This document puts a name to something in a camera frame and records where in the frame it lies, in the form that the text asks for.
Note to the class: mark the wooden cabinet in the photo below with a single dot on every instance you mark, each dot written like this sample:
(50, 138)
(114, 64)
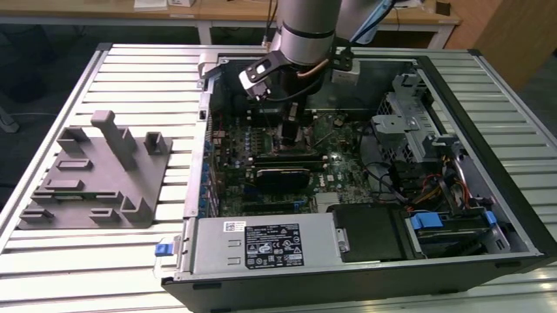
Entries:
(514, 39)

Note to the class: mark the black RAM slot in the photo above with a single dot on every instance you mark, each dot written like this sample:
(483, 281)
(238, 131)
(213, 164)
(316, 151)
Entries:
(265, 122)

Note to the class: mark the blue power supply latch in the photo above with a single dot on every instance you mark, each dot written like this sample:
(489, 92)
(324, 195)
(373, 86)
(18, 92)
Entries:
(164, 249)

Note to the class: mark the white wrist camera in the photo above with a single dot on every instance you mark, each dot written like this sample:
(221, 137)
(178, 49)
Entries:
(258, 75)

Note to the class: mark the silver chipset heatsink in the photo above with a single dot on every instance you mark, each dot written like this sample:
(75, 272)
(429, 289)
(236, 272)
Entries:
(328, 199)

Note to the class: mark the grey plastic bracket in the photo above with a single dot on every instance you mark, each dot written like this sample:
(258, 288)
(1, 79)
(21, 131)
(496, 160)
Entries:
(444, 141)

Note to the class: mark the small black box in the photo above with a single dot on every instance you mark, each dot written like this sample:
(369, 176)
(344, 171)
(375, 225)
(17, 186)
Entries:
(443, 8)

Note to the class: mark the black expansion slot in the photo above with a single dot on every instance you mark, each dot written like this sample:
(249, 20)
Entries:
(270, 207)

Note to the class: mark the grey plastic parts rack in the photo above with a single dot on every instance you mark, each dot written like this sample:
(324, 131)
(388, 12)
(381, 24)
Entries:
(109, 182)

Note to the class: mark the grey metal leg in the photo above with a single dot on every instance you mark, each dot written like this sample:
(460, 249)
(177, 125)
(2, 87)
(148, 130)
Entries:
(9, 122)

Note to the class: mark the CPU socket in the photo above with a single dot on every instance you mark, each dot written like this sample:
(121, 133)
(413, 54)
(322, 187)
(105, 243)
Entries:
(276, 143)

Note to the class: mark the blue disk carrier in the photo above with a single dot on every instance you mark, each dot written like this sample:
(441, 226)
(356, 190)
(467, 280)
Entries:
(427, 221)

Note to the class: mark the black graphics card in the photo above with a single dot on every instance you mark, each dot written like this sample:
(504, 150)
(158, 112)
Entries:
(282, 179)

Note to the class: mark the round coin battery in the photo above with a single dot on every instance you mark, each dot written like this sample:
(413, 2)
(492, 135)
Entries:
(339, 123)

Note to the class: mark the thin metal locking lever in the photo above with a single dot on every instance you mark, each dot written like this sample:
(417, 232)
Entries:
(327, 137)

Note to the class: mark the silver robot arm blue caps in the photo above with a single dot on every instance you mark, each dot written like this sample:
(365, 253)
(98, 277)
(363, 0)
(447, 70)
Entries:
(305, 45)

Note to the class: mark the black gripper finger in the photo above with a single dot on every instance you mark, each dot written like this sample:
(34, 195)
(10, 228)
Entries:
(290, 137)

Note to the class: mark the green motherboard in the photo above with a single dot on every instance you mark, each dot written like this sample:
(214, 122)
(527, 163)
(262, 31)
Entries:
(348, 169)

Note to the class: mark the black RAM stick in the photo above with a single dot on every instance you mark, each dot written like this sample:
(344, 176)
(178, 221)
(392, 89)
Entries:
(288, 159)
(261, 113)
(292, 166)

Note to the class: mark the black open PC case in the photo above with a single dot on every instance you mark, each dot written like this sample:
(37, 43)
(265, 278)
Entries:
(348, 293)

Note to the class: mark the white cardboard box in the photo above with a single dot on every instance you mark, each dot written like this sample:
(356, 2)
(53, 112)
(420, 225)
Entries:
(182, 2)
(150, 4)

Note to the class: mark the small blue plastic clip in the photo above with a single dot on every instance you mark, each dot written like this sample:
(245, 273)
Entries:
(491, 217)

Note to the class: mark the silver power supply unit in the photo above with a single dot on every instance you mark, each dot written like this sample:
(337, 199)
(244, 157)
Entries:
(218, 247)

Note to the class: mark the wooden desk white legs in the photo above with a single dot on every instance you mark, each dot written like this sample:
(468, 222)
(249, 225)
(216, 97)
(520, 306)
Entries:
(130, 14)

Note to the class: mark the silver metal drive cage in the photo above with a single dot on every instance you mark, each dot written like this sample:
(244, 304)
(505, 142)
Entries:
(407, 107)

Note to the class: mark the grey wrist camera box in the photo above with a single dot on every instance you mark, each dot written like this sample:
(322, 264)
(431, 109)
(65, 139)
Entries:
(347, 75)

